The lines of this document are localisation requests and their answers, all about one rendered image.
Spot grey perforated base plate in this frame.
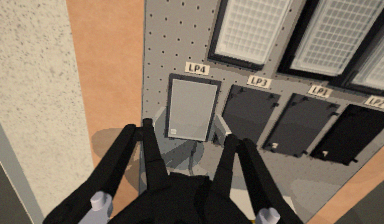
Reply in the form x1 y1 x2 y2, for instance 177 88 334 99
140 0 384 224

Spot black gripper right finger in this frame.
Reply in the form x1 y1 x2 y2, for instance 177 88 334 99
202 114 304 224

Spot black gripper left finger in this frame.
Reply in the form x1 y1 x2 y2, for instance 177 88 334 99
42 107 178 224

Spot beige label plate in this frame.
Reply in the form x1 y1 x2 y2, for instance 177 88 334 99
185 62 210 75
307 84 333 98
363 96 384 108
246 75 272 88

